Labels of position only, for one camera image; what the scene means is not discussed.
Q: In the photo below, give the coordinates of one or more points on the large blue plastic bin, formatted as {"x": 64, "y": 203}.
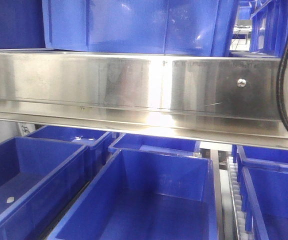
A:
{"x": 177, "y": 27}

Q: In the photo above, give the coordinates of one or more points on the blue bin lower left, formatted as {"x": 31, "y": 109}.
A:
{"x": 38, "y": 178}

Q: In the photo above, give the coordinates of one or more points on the blue bin upper right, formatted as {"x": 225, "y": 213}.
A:
{"x": 270, "y": 27}

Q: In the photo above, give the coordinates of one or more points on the blue bin rear left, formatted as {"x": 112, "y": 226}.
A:
{"x": 97, "y": 142}

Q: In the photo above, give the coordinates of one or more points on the blue bin rear middle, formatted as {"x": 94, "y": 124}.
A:
{"x": 178, "y": 146}

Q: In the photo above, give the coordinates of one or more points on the white roller conveyor track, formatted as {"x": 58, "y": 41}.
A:
{"x": 239, "y": 215}

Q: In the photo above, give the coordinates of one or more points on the blue bin lower shelf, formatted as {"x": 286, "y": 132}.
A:
{"x": 145, "y": 196}

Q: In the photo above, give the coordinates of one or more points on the blue bin lower right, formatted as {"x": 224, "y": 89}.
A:
{"x": 267, "y": 203}

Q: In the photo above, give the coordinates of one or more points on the blue bin rear right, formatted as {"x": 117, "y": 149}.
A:
{"x": 264, "y": 158}

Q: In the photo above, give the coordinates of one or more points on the steel rack front rail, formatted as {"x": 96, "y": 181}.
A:
{"x": 216, "y": 99}

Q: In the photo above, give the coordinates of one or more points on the blue bin on left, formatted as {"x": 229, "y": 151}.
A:
{"x": 21, "y": 24}

